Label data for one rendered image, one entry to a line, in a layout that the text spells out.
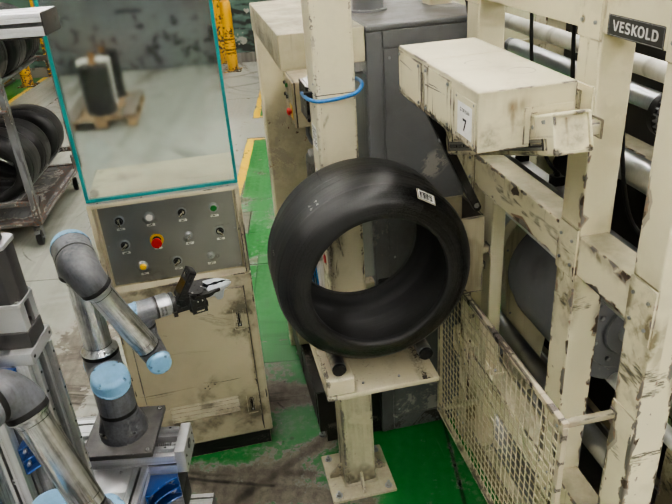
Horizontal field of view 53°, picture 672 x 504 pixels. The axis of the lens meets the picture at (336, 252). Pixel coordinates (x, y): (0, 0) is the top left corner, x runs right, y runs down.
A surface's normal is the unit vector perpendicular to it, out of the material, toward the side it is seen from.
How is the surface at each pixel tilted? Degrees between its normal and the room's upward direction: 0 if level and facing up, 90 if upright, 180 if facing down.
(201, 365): 92
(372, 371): 0
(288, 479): 0
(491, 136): 90
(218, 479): 0
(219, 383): 90
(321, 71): 90
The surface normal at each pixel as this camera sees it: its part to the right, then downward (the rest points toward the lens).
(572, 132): 0.18, 0.15
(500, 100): 0.21, 0.44
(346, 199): -0.11, -0.29
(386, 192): 0.19, -0.36
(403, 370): -0.07, -0.88
